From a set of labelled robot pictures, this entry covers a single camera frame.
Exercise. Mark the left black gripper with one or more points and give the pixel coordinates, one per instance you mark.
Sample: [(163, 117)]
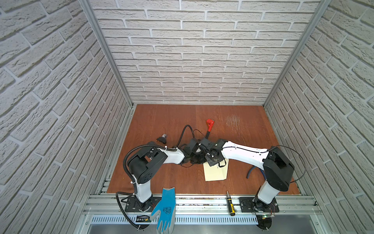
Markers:
[(202, 160)]

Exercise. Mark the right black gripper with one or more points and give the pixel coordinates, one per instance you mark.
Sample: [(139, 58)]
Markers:
[(209, 162)]

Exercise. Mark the cream yellow envelope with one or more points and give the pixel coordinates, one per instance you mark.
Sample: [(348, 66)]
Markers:
[(217, 172)]

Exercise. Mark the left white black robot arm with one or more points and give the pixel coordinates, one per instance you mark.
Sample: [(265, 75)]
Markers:
[(144, 161)]

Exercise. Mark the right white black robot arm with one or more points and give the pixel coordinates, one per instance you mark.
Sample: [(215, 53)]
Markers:
[(277, 168)]

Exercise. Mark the red black pipe wrench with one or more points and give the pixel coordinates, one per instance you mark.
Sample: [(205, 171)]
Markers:
[(210, 124)]

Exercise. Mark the small black clear plug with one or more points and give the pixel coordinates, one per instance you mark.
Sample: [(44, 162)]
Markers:
[(162, 139)]

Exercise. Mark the black yellow screwdriver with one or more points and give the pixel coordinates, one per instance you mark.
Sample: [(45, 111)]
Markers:
[(231, 208)]

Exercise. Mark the blue grey work glove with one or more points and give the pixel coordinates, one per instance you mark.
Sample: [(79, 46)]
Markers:
[(165, 210)]

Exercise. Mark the aluminium front rail frame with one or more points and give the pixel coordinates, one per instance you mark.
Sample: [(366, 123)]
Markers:
[(200, 209)]

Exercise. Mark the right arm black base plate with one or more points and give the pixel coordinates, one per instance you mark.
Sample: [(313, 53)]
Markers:
[(253, 205)]

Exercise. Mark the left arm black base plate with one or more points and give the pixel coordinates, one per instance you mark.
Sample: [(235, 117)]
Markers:
[(134, 205)]

